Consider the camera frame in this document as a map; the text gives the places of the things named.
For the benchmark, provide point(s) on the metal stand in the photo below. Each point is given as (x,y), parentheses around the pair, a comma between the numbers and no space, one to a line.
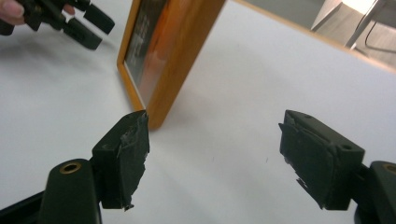
(364,25)

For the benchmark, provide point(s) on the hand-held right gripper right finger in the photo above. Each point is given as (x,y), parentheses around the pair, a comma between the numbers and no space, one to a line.
(320,161)

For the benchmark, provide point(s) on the wooden picture frame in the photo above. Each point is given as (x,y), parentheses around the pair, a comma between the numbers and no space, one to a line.
(180,46)

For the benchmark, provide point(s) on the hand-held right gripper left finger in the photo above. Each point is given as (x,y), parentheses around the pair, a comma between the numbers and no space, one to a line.
(123,165)

